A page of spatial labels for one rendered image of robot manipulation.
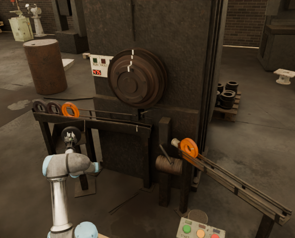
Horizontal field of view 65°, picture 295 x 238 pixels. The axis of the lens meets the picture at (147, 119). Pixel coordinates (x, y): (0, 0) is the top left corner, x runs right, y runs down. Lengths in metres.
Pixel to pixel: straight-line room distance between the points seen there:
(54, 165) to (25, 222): 1.09
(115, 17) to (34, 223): 1.82
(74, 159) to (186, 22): 1.13
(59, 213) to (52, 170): 0.24
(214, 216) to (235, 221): 0.17
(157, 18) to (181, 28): 0.18
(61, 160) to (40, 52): 3.20
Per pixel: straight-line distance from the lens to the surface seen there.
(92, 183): 2.52
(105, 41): 1.99
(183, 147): 1.76
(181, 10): 1.71
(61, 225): 1.49
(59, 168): 1.42
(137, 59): 1.70
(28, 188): 2.73
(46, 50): 4.44
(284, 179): 2.81
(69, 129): 1.94
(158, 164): 1.90
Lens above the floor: 1.77
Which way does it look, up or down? 31 degrees down
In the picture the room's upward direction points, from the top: 2 degrees counter-clockwise
